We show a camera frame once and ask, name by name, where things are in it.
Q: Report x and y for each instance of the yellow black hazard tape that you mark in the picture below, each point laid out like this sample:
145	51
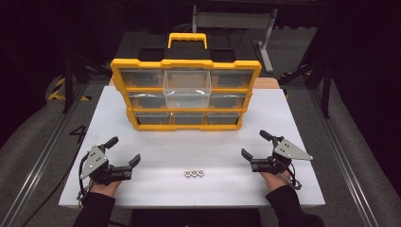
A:
58	83

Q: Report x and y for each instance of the yellow black organizer case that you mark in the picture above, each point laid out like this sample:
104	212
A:
189	53

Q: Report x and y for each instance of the person's dark clothed lap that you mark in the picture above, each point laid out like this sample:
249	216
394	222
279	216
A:
195	219

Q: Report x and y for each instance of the silver hex nut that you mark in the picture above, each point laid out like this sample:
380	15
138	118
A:
194	173
200	172
187	173

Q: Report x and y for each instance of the grey metal stand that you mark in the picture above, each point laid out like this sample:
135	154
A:
236	20

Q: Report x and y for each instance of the aluminium floor rail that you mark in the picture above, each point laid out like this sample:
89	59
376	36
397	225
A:
38	164
346	164

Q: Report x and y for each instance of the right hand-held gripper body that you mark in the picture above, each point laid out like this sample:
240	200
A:
285	151

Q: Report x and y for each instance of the black tripod stand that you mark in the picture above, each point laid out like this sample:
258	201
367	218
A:
67	85
326	91

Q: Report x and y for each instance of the person's left hand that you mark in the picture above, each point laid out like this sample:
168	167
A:
105	189

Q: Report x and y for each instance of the set of closed clear drawers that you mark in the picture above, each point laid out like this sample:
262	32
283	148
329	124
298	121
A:
142	77

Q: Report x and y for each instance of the clear plastic drawer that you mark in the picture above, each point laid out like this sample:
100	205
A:
186	101

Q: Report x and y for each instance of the person's right hand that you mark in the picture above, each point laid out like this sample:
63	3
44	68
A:
274	181

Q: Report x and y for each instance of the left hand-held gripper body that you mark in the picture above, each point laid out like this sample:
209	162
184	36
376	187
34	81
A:
94	162

